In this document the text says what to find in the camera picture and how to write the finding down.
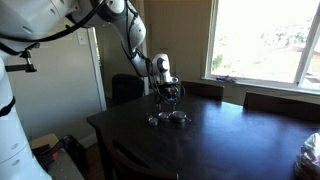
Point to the white light switch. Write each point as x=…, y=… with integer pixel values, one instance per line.
x=81, y=38

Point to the largest steel measuring cup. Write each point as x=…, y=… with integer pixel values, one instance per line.
x=180, y=120

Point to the white baseboard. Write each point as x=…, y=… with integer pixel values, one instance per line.
x=88, y=140

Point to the smallest steel measuring cup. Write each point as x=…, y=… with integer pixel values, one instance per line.
x=153, y=121

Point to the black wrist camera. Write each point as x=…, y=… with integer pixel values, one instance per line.
x=173, y=86

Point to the half steel measuring cup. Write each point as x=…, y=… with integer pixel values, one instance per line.
x=178, y=114

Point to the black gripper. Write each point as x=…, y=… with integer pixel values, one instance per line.
x=168, y=95

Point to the white framed window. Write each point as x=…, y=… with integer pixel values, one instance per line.
x=266, y=40

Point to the dark wooden dining chair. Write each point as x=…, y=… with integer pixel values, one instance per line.
x=283, y=106
x=203, y=90

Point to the grey metal platform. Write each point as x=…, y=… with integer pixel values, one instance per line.
x=63, y=168

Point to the clear plastic bag of items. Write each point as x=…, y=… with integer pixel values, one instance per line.
x=310, y=156

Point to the white door frame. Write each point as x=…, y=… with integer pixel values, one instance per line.
x=100, y=86

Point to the black upholstered chair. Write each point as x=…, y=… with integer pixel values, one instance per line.
x=126, y=90

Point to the curved back wooden chair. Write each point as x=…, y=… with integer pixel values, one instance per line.
x=133, y=166

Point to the beige box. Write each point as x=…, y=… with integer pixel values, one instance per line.
x=43, y=141

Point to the blue object on sill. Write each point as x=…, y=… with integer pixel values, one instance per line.
x=226, y=79

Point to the one-third steel measuring cup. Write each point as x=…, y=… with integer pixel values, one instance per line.
x=164, y=117

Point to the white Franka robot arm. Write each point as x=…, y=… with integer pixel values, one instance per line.
x=26, y=20

